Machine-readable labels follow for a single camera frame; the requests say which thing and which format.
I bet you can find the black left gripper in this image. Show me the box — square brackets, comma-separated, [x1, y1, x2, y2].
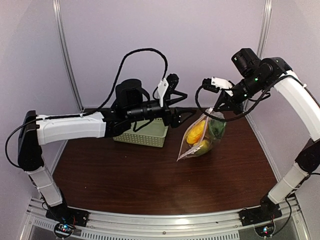
[126, 90, 197, 128]

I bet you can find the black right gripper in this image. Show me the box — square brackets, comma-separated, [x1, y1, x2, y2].
[213, 71, 268, 115]

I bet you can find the toy bok choy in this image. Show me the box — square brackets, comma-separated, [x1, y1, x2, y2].
[208, 119, 227, 139]

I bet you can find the clear zip top bag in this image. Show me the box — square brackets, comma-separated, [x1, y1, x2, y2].
[177, 114, 222, 161]

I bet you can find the green plastic basket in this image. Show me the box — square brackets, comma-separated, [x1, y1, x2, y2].
[113, 118, 169, 148]

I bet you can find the toy green yellow mango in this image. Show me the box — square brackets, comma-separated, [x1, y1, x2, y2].
[193, 139, 213, 157]

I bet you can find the toy orange mango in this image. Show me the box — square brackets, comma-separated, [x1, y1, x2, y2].
[186, 120, 206, 145]

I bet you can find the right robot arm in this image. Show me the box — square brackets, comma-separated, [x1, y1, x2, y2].
[209, 48, 320, 221]

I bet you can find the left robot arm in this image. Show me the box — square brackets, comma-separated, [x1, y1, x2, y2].
[17, 73, 196, 222]

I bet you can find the right circuit board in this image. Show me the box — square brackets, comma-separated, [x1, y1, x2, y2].
[254, 222, 275, 238]

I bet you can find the circuit board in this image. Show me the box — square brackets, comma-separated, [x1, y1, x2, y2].
[254, 222, 275, 238]
[53, 222, 75, 239]

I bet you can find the left circuit board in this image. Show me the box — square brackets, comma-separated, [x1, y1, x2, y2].
[53, 222, 75, 239]

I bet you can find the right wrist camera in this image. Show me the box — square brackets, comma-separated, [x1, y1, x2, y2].
[202, 76, 234, 97]

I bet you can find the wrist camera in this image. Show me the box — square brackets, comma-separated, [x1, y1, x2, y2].
[202, 76, 234, 97]
[154, 77, 169, 108]

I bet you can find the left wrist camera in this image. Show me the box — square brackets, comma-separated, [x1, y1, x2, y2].
[154, 77, 169, 108]

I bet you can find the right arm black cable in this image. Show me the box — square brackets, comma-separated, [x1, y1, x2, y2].
[194, 84, 272, 122]

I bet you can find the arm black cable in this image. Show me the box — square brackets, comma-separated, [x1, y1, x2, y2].
[194, 84, 272, 122]
[5, 47, 169, 168]

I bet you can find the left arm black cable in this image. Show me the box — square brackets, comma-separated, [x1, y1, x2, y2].
[5, 47, 169, 168]

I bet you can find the right aluminium frame post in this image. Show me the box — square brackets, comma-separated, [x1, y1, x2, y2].
[256, 0, 273, 59]

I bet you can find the aluminium frame post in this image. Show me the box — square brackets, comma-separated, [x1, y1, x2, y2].
[256, 0, 273, 59]
[52, 0, 84, 112]

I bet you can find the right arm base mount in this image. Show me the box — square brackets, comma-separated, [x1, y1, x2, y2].
[238, 206, 283, 227]

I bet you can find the front aluminium rail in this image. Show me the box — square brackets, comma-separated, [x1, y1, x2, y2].
[19, 197, 311, 240]

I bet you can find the left aluminium frame post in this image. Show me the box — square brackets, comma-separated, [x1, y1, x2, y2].
[52, 0, 84, 112]

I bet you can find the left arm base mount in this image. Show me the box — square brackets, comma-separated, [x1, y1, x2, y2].
[45, 207, 89, 227]

